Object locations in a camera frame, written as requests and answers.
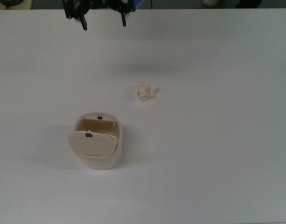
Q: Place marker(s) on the black round object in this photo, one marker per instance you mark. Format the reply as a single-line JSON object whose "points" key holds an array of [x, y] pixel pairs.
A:
{"points": [[11, 2]]}

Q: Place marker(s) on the small cream bin with lid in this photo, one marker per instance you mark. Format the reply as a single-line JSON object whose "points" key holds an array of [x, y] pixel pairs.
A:
{"points": [[96, 142]]}

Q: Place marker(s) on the blue round object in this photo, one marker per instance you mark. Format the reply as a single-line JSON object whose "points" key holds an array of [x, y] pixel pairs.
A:
{"points": [[138, 2]]}

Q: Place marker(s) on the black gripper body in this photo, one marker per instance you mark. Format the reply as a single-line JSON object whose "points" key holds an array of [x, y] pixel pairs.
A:
{"points": [[98, 3]]}

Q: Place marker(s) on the dark bulky object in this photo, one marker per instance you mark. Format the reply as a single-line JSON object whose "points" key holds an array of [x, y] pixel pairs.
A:
{"points": [[248, 2]]}

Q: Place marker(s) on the white paper trash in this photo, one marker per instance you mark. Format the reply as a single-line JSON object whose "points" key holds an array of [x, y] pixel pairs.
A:
{"points": [[146, 92]]}

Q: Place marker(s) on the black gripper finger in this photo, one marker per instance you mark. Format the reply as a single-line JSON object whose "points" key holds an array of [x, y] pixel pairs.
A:
{"points": [[123, 19], [83, 22]]}

